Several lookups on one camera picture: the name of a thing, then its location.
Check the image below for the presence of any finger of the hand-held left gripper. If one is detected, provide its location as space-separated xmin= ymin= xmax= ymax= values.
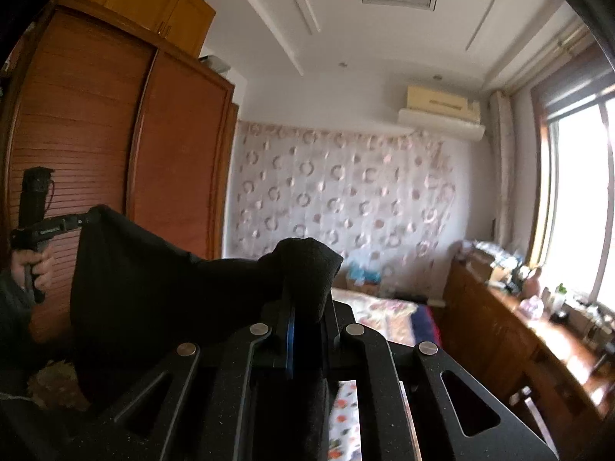
xmin=61 ymin=210 xmax=100 ymax=234

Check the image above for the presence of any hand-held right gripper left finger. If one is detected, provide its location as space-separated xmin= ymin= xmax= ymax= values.
xmin=72 ymin=305 xmax=298 ymax=461

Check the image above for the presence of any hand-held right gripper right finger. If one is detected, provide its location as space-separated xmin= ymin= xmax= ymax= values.
xmin=326 ymin=300 xmax=560 ymax=461

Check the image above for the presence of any black printed t-shirt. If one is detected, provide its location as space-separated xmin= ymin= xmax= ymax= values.
xmin=70 ymin=204 xmax=344 ymax=461

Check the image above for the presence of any person's left hand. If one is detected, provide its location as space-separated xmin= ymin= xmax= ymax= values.
xmin=10 ymin=245 xmax=56 ymax=295

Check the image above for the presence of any floral blanket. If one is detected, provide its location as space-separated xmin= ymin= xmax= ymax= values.
xmin=331 ymin=287 xmax=428 ymax=347

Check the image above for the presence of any navy blue bedspread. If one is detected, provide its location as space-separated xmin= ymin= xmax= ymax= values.
xmin=416 ymin=305 xmax=443 ymax=347

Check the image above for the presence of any wooden slatted wardrobe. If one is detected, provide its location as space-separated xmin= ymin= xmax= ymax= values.
xmin=0 ymin=5 xmax=239 ymax=347

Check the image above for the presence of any wooden sideboard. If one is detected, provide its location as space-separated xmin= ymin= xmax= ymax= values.
xmin=442 ymin=250 xmax=615 ymax=443

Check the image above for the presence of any circle patterned sheer curtain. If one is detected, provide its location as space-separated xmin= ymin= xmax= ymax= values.
xmin=223 ymin=120 xmax=457 ymax=294

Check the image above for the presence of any stack of papers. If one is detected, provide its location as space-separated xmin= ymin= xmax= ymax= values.
xmin=473 ymin=242 xmax=511 ymax=261

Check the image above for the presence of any pink tissue pack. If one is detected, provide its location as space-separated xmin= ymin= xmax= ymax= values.
xmin=521 ymin=295 xmax=547 ymax=318

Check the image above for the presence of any pink figurine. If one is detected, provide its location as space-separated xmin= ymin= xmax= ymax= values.
xmin=524 ymin=266 xmax=544 ymax=298

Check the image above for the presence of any patterned window curtain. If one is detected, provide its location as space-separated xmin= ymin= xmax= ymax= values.
xmin=487 ymin=90 xmax=518 ymax=250

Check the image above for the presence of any beige air conditioner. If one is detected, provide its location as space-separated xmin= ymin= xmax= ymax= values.
xmin=406 ymin=85 xmax=482 ymax=123

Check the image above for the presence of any window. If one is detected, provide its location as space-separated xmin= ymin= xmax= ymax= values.
xmin=531 ymin=58 xmax=615 ymax=308

